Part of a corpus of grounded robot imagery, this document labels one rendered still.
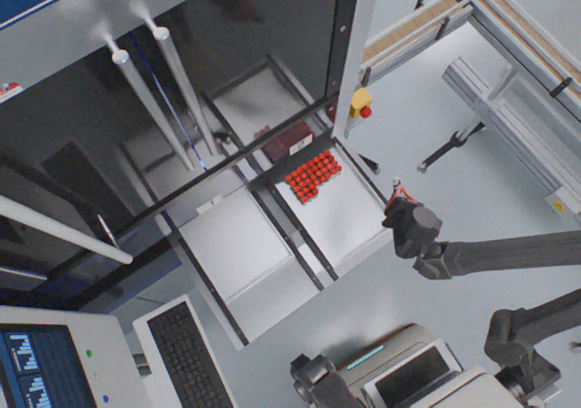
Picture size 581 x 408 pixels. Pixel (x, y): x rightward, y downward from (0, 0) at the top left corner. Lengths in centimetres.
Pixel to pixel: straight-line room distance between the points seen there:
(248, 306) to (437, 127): 167
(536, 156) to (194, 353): 159
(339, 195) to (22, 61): 108
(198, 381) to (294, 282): 43
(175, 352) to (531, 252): 107
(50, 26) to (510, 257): 86
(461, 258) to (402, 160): 160
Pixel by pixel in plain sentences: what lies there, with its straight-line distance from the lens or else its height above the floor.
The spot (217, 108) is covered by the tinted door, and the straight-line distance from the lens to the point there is 96.
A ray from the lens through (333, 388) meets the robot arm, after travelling 91.
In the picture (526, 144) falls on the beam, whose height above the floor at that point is 55.
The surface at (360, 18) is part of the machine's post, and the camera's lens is 104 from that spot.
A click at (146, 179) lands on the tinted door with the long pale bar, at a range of 105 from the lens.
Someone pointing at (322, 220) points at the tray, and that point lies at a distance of 147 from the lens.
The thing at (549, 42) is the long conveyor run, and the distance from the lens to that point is 194.
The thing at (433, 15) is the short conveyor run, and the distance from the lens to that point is 185.
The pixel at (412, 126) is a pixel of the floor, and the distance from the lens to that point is 265.
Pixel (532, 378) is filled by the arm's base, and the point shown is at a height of 123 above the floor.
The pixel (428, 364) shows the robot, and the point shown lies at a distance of 132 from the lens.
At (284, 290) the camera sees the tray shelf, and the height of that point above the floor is 88.
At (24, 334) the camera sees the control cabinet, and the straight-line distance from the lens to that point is 109.
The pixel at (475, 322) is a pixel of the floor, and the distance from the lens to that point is 248.
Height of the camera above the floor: 231
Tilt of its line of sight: 72 degrees down
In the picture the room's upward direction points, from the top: 2 degrees counter-clockwise
